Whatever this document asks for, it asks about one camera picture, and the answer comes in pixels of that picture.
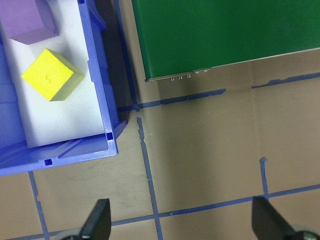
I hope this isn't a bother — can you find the yellow foam cube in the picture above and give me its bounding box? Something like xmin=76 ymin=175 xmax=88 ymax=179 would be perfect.
xmin=20 ymin=48 xmax=85 ymax=102

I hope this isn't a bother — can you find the blue plastic storage bin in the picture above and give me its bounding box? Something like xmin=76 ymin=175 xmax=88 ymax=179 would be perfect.
xmin=0 ymin=0 xmax=138 ymax=177

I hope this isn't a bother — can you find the green conveyor belt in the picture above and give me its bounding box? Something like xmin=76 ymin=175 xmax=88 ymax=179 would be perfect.
xmin=131 ymin=0 xmax=320 ymax=83

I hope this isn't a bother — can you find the white foam pad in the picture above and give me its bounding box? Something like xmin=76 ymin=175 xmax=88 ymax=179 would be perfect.
xmin=2 ymin=0 xmax=107 ymax=148

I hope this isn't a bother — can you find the purple foam cube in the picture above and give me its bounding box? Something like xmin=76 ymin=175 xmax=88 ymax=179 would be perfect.
xmin=0 ymin=0 xmax=60 ymax=46

